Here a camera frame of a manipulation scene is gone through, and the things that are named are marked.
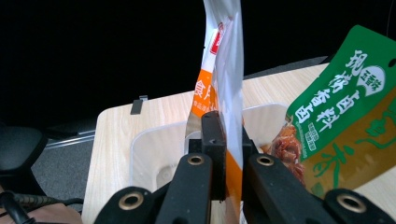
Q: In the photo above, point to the green seasoning packet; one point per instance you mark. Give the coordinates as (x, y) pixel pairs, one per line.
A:
(336, 102)

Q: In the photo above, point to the black chair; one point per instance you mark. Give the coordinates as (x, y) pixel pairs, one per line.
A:
(18, 149)

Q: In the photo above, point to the clear plastic container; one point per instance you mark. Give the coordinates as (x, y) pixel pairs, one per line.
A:
(155, 149)

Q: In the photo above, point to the metal floor rail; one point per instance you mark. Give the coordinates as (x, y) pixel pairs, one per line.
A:
(71, 138)

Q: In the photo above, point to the black tape piece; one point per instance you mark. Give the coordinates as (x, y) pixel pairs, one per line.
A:
(137, 105)

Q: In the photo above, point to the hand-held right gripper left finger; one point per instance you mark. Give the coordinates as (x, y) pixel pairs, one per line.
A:
(213, 146)

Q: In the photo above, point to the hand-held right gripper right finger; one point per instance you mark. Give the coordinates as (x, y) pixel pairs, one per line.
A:
(247, 147)

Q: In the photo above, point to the orange and white packet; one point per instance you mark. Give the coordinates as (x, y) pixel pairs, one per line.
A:
(230, 77)

